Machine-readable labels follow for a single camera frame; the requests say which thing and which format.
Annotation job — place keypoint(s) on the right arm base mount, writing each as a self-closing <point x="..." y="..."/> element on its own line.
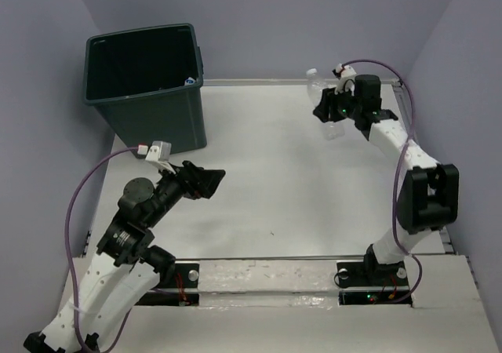
<point x="359" y="285"/>

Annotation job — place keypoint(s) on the clear bottle blue label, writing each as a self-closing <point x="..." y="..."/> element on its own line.
<point x="315" y="85"/>

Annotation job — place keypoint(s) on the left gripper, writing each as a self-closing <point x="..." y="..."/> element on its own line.
<point x="197" y="181"/>

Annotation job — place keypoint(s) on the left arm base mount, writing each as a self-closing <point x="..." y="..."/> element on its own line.
<point x="178" y="290"/>

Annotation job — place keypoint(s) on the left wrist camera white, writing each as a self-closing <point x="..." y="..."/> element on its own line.
<point x="157" y="155"/>

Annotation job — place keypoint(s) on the small bottle yellow cap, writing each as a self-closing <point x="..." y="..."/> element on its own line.
<point x="189" y="81"/>

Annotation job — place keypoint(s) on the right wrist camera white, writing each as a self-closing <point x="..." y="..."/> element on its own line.
<point x="345" y="75"/>

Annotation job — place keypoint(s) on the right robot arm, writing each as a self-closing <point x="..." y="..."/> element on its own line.
<point x="425" y="191"/>

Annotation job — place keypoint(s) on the white foam strip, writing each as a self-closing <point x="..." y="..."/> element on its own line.
<point x="270" y="283"/>

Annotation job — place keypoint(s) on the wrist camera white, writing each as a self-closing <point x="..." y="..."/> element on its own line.
<point x="157" y="155"/>
<point x="345" y="75"/>

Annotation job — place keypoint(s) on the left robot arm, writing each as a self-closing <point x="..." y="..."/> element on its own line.
<point x="126" y="264"/>

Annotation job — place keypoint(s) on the dark green plastic bin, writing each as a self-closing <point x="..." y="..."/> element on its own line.
<point x="135" y="81"/>

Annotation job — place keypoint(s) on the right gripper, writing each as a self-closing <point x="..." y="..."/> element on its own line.
<point x="327" y="105"/>

